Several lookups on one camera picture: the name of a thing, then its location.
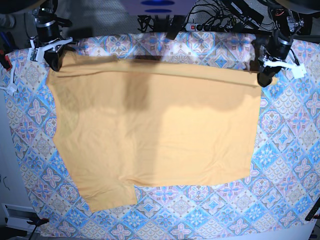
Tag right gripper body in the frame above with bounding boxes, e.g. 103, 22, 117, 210
27, 37, 73, 62

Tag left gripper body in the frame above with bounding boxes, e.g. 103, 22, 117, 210
258, 49, 306, 78

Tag orange T-shirt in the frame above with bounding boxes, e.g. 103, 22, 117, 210
46, 53, 262, 212

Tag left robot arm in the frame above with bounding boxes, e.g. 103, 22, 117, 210
257, 0, 304, 88

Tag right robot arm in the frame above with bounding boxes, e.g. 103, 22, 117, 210
27, 0, 74, 72

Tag white power strip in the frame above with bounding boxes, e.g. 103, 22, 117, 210
184, 23, 232, 33

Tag white blue logo panel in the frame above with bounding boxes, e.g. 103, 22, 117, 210
120, 0, 196, 16

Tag black table clamp top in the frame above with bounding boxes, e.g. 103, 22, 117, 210
166, 15, 186, 40

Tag patterned blue tablecloth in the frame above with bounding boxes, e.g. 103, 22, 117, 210
0, 40, 320, 240

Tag black clamp bottom right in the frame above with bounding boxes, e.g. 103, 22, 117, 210
304, 205, 320, 222

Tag white vent box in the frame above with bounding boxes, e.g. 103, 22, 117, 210
1, 203, 38, 233

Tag orange-tipped clamp bottom left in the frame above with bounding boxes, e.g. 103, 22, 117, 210
27, 217, 49, 227

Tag red-handled clamp left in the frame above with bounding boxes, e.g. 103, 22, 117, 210
0, 50, 13, 71

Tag white bracket left edge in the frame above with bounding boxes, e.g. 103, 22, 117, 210
0, 61, 18, 96

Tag tangled black cables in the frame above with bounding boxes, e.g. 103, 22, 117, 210
137, 0, 253, 35

